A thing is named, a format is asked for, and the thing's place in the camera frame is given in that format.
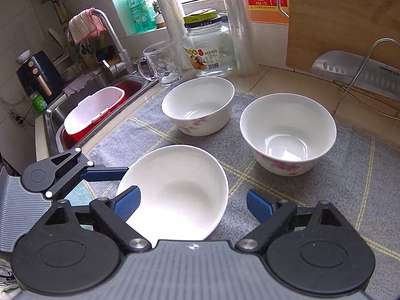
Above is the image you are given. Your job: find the clear plastic wrap roll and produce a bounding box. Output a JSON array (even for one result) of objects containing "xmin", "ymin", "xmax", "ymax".
[{"xmin": 151, "ymin": 0, "xmax": 193, "ymax": 71}]

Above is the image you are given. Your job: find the wall power outlet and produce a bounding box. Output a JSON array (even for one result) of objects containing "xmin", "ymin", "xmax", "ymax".
[{"xmin": 9, "ymin": 109, "xmax": 29, "ymax": 126}]

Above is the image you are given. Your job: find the metal wire stand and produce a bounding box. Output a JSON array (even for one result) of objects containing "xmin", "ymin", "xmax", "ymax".
[{"xmin": 331, "ymin": 38, "xmax": 400, "ymax": 116}]

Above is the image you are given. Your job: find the small green can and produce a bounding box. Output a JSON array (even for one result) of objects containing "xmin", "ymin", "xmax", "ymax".
[{"xmin": 31, "ymin": 91, "xmax": 48, "ymax": 115}]

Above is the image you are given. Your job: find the grey dish rag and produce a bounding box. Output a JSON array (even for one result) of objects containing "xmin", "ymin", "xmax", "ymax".
[{"xmin": 62, "ymin": 72, "xmax": 97, "ymax": 97}]

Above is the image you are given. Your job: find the wooden cutting board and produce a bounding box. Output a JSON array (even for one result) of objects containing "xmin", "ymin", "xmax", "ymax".
[{"xmin": 286, "ymin": 0, "xmax": 400, "ymax": 83}]

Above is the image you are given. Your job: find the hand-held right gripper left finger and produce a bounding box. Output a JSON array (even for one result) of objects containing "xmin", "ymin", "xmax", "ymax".
[{"xmin": 44, "ymin": 186, "xmax": 151, "ymax": 252}]

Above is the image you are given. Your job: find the white plastic basin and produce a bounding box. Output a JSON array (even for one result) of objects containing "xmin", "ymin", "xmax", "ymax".
[{"xmin": 63, "ymin": 88, "xmax": 126, "ymax": 136}]

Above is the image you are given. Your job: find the black handled kitchen knife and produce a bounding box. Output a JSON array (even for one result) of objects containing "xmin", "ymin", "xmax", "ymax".
[{"xmin": 311, "ymin": 50, "xmax": 400, "ymax": 101}]

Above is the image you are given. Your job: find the plain white bowl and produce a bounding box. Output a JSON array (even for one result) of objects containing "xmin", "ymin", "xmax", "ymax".
[{"xmin": 115, "ymin": 144, "xmax": 229, "ymax": 242}]

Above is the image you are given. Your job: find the white pink floral bowl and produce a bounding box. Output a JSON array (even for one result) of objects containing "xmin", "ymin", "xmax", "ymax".
[
  {"xmin": 161, "ymin": 76, "xmax": 236, "ymax": 137},
  {"xmin": 239, "ymin": 93, "xmax": 337, "ymax": 176}
]

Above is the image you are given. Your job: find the glass jar green lid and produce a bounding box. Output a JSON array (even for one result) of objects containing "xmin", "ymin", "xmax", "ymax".
[{"xmin": 182, "ymin": 10, "xmax": 234, "ymax": 77}]

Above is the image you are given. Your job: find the grey checked cloth mat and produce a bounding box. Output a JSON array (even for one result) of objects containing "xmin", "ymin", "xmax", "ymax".
[{"xmin": 84, "ymin": 78, "xmax": 400, "ymax": 300}]

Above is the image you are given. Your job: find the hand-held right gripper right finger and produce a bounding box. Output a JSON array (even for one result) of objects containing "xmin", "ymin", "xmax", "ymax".
[{"xmin": 235, "ymin": 189, "xmax": 344, "ymax": 252}]

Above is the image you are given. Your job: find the clear glass mug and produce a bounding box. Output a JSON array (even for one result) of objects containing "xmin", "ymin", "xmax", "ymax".
[{"xmin": 137, "ymin": 39, "xmax": 183, "ymax": 85}]

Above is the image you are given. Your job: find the steel kitchen faucet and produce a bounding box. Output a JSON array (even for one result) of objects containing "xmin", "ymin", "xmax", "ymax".
[{"xmin": 65, "ymin": 9, "xmax": 138, "ymax": 76}]

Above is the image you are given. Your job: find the small potted plant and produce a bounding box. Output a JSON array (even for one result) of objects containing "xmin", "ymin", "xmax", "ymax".
[{"xmin": 152, "ymin": 1, "xmax": 165, "ymax": 27}]

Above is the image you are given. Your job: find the red plastic basin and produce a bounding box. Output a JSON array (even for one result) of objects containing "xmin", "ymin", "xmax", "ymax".
[{"xmin": 61, "ymin": 79, "xmax": 147, "ymax": 151}]

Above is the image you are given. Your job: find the black air fryer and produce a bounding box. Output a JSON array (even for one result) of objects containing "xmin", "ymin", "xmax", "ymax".
[{"xmin": 16, "ymin": 51, "xmax": 65, "ymax": 99}]

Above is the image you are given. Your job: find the green detergent bottle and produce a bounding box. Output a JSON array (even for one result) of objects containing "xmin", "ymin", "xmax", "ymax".
[{"xmin": 123, "ymin": 0, "xmax": 157, "ymax": 35}]

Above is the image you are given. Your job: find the steel sink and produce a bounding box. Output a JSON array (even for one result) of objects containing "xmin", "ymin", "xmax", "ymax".
[{"xmin": 44, "ymin": 65, "xmax": 160, "ymax": 163}]

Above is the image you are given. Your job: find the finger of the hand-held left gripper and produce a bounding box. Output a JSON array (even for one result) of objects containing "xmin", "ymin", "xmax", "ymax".
[{"xmin": 45, "ymin": 147, "xmax": 129, "ymax": 199}]

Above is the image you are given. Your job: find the pink and white rag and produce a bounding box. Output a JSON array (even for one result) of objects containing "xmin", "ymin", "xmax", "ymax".
[{"xmin": 68, "ymin": 7, "xmax": 107, "ymax": 44}]

